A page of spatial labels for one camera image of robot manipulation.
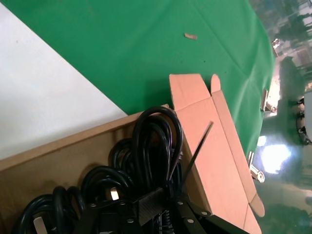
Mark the metal binder clip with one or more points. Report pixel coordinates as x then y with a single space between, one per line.
265 98
256 171

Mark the grey wheeled base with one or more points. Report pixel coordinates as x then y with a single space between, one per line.
308 97

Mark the small cardboard scrap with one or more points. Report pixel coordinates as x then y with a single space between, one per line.
190 36

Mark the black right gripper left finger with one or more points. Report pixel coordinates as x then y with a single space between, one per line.
151 204

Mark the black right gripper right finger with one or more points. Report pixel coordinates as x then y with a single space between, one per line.
195 219

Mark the green table cloth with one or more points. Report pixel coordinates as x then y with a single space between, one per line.
122 48

